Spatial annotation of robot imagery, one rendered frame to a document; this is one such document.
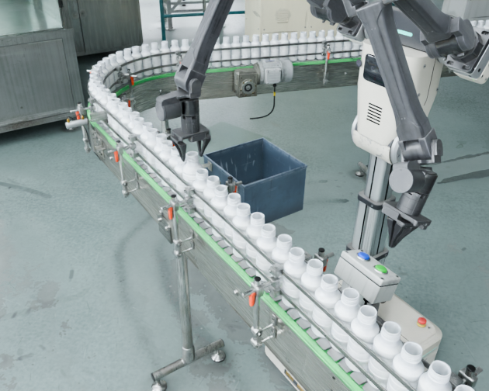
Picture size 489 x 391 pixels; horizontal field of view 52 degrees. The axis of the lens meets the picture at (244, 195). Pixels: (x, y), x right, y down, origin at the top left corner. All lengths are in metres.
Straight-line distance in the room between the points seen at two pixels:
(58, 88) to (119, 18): 2.31
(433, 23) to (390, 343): 0.75
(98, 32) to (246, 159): 4.61
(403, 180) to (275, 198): 0.96
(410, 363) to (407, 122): 0.51
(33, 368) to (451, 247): 2.46
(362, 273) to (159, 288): 1.76
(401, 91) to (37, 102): 3.77
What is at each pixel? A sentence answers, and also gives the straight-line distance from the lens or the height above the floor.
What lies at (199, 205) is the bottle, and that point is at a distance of 1.58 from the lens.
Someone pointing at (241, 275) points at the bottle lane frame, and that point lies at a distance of 1.41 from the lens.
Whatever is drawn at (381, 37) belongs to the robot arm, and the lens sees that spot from 1.13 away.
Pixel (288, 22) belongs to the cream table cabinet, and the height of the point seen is 0.69.
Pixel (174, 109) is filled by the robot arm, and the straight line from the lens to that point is 1.46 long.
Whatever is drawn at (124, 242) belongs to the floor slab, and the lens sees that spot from 3.23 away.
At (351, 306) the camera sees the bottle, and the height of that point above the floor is 1.15.
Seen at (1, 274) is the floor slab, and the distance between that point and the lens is 3.22.
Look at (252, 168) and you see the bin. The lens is 2.29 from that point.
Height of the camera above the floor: 1.92
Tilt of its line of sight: 32 degrees down
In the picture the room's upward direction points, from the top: 1 degrees clockwise
